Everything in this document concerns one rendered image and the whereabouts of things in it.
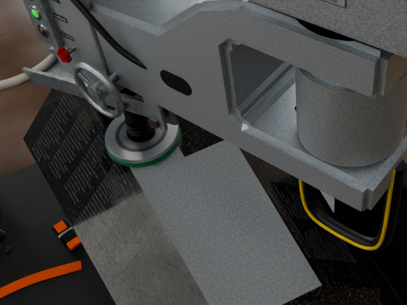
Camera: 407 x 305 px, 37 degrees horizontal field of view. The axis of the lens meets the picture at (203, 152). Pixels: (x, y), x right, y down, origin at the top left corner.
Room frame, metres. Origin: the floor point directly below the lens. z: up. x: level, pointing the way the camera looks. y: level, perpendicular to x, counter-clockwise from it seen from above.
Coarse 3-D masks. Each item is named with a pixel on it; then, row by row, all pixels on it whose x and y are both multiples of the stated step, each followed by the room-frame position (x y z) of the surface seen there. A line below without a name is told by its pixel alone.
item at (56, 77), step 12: (24, 72) 1.52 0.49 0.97; (36, 72) 1.46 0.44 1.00; (48, 72) 1.52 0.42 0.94; (60, 72) 1.49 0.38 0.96; (48, 84) 1.42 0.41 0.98; (60, 84) 1.37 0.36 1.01; (72, 84) 1.32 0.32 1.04; (108, 96) 1.20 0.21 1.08; (132, 96) 1.13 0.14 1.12; (132, 108) 1.13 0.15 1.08; (144, 108) 1.09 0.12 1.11; (156, 120) 1.02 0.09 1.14; (168, 120) 1.03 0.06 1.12
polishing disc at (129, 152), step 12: (120, 120) 1.30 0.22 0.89; (108, 132) 1.26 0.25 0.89; (120, 132) 1.25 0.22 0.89; (156, 132) 1.22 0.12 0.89; (168, 132) 1.21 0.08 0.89; (108, 144) 1.21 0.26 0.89; (120, 144) 1.20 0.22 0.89; (132, 144) 1.19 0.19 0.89; (144, 144) 1.18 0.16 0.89; (156, 144) 1.17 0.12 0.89; (168, 144) 1.16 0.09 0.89; (120, 156) 1.16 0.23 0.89; (132, 156) 1.15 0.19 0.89; (144, 156) 1.14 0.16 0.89; (156, 156) 1.13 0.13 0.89
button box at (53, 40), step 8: (24, 0) 1.23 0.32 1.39; (40, 0) 1.18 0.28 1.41; (40, 8) 1.18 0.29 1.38; (48, 8) 1.18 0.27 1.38; (32, 16) 1.22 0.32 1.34; (48, 16) 1.18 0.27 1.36; (40, 24) 1.21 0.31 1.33; (48, 24) 1.18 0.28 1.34; (56, 24) 1.18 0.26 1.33; (48, 32) 1.19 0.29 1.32; (56, 32) 1.18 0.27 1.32; (48, 40) 1.20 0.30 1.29; (56, 40) 1.18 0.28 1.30
